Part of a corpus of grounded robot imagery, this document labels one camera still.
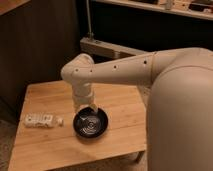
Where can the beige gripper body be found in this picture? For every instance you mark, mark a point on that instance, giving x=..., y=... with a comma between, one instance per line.
x=83, y=95

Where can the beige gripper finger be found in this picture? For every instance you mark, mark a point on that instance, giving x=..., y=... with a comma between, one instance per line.
x=94, y=108

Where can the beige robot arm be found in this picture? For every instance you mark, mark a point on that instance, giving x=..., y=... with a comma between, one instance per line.
x=179, y=114

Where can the black ceramic bowl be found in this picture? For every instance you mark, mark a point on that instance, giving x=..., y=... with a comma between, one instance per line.
x=87, y=124

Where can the grey metal beam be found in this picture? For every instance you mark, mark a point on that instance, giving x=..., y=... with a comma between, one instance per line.
x=95, y=47

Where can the metal pole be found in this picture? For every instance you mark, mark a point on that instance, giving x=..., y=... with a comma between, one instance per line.
x=90, y=31

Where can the wooden shelf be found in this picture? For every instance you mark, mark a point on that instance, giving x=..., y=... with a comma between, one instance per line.
x=200, y=9

